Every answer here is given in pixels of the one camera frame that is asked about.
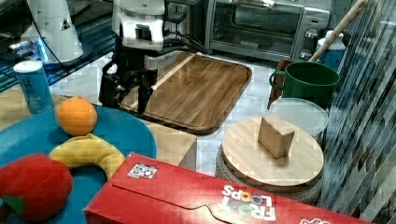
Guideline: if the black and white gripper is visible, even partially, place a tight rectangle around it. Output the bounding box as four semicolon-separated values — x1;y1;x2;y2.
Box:
99;37;178;114

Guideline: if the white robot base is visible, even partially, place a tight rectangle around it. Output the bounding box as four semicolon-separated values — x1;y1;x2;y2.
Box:
21;0;84;64

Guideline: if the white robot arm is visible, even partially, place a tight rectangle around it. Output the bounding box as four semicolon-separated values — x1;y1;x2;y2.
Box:
99;0;185;114

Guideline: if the orange toy fruit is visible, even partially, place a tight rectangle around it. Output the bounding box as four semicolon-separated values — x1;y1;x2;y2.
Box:
55;96;97;136

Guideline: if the yellow plush banana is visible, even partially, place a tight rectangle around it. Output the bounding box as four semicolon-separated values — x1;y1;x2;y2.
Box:
49;133;125;179

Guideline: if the dark wooden cutting board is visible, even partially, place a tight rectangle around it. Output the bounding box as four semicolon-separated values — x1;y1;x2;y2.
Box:
139;52;252;135

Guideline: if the blue cylindrical canister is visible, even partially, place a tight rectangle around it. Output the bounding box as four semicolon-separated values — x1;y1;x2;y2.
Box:
13;61;54;115

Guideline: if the blue round plate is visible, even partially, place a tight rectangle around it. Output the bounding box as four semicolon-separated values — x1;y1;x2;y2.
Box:
0;106;157;224

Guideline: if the red Froot Loops box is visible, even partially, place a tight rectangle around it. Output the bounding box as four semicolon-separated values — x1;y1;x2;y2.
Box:
85;153;371;224

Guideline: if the round wooden lid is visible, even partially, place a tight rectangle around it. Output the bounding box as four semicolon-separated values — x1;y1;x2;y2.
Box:
221;115;324;191

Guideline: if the red plush apple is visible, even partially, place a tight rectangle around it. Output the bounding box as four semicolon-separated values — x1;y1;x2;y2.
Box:
0;153;73;223

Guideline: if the silver toaster oven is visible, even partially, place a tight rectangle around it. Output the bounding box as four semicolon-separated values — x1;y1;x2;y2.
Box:
205;0;332;62

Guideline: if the clear plastic container lid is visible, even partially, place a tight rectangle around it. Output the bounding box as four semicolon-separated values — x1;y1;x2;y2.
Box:
269;98;329;141

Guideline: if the green mug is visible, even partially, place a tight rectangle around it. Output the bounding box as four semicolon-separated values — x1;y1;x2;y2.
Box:
269;62;340;109

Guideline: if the blue bottle white cap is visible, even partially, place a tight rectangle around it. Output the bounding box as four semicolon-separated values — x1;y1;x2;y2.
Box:
317;34;346;71

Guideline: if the wooden stick handle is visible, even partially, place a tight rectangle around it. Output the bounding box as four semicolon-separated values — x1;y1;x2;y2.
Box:
309;0;368;63

